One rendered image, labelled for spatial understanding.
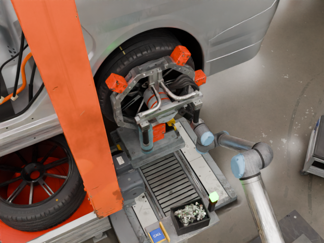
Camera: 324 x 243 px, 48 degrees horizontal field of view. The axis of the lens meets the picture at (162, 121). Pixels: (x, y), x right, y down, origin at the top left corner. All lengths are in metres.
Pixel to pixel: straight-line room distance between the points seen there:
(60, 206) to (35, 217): 0.15
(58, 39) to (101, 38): 0.76
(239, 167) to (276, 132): 1.41
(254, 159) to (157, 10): 0.91
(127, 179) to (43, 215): 0.56
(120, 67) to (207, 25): 0.57
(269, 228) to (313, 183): 1.18
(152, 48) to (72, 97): 0.87
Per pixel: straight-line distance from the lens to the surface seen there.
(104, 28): 1.85
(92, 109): 1.39
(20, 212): 2.39
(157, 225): 2.26
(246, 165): 1.90
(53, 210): 2.35
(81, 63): 1.22
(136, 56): 2.05
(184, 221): 2.14
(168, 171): 2.90
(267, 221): 1.97
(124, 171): 2.50
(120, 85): 2.01
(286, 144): 3.21
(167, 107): 2.03
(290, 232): 2.53
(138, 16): 1.90
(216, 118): 3.24
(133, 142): 2.80
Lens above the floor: 2.57
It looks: 54 degrees down
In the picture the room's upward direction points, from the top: 1 degrees counter-clockwise
